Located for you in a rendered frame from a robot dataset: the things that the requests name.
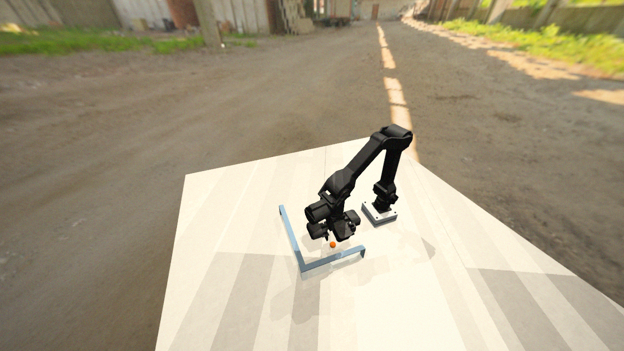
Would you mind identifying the clear l-shaped low wall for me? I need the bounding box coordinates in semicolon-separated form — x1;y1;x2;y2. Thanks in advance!
280;211;364;281

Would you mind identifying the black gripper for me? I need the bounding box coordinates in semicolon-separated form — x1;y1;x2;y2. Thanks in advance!
306;209;361;241

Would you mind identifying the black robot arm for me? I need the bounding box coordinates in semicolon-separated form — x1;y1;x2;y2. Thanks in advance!
304;123;413;242

